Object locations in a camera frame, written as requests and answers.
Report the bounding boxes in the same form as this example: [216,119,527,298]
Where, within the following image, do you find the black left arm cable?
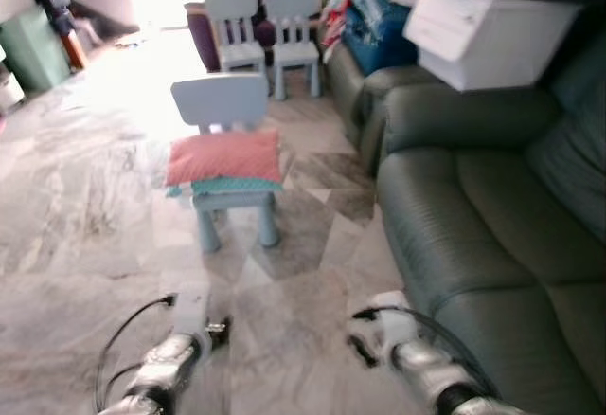
[95,292,179,411]

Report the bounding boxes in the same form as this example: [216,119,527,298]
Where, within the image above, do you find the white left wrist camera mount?
[170,287,212,340]

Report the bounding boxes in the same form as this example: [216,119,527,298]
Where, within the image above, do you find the teal dotted pillow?
[167,176,285,199]

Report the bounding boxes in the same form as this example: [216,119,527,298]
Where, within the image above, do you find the pale green cabinet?
[0,6,72,94]

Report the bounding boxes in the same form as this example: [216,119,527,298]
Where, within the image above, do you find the brown wooden post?
[59,27,89,71]

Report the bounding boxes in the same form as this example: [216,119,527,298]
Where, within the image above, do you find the dark green leather sofa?
[376,0,606,415]
[327,44,446,174]

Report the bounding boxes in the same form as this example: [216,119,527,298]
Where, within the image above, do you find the white plastic storage box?
[403,0,583,92]

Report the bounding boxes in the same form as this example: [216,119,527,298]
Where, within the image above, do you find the blue hard suitcase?
[341,0,420,77]

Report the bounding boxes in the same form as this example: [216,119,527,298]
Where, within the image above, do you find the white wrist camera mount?
[365,290,419,350]
[170,287,212,340]

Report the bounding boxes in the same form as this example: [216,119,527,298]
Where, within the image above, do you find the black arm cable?
[95,292,179,411]
[352,306,498,402]

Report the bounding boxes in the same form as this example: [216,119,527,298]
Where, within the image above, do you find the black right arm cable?
[352,306,498,402]

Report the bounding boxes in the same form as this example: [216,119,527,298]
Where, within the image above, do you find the red white patterned cloth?
[320,0,353,52]

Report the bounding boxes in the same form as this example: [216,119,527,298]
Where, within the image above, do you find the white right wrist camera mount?
[365,290,419,350]

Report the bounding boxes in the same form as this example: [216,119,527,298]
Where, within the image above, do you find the pink dotted pillow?
[167,129,285,187]

